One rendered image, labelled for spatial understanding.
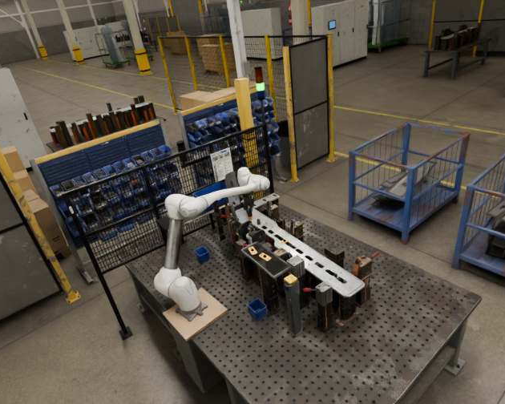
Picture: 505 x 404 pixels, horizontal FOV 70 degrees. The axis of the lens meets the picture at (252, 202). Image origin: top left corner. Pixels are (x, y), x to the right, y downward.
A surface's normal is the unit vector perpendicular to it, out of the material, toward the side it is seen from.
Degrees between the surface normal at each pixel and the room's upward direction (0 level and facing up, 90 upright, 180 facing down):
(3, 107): 90
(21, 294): 91
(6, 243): 90
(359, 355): 0
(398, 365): 0
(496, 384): 0
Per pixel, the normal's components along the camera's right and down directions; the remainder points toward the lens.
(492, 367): -0.13, -0.86
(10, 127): 0.64, 0.32
